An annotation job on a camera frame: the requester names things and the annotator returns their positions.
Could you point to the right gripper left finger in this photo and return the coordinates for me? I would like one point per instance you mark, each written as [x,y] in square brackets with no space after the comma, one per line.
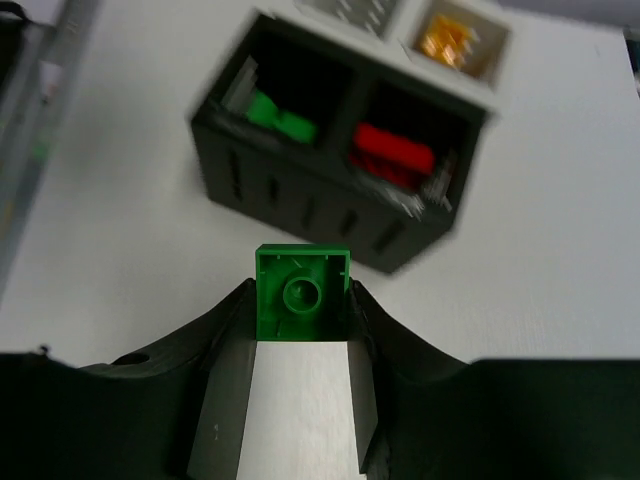
[174,409]

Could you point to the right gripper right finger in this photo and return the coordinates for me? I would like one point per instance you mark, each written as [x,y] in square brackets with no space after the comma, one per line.
[420,413]

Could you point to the dark green lego brick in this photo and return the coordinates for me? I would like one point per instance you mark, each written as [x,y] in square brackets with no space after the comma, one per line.
[301,292]

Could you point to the red arched lego brick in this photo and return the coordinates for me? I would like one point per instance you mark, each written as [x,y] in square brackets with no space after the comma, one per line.
[391,157]

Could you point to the green square lego brick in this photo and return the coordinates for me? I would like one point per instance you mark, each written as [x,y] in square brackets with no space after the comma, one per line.
[296,127]

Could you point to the yellow flower lego piece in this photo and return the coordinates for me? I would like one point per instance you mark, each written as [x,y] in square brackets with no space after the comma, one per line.
[447,41]

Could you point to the black slotted container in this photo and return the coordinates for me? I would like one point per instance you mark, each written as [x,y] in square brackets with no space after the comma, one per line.
[313,191]

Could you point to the white slotted container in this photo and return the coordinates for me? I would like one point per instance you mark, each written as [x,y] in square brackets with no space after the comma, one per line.
[405,21]

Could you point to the aluminium table frame rail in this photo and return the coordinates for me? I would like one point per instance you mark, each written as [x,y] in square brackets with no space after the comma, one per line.
[42,47]

